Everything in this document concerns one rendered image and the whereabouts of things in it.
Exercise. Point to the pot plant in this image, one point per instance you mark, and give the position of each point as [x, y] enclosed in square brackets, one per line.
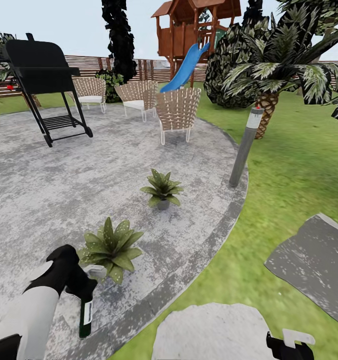
[111, 249]
[163, 190]

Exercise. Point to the insectifuge atomizer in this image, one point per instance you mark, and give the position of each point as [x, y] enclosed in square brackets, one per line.
[85, 324]

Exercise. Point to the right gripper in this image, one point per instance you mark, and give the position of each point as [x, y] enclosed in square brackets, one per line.
[280, 350]

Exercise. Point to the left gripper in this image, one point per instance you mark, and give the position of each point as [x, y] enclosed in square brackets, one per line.
[82, 286]

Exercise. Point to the charcoal grill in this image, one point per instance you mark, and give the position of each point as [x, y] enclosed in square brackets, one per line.
[40, 67]

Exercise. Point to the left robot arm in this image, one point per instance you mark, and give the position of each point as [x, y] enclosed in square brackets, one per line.
[25, 330]

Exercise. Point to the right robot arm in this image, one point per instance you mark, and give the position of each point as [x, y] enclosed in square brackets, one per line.
[287, 349]

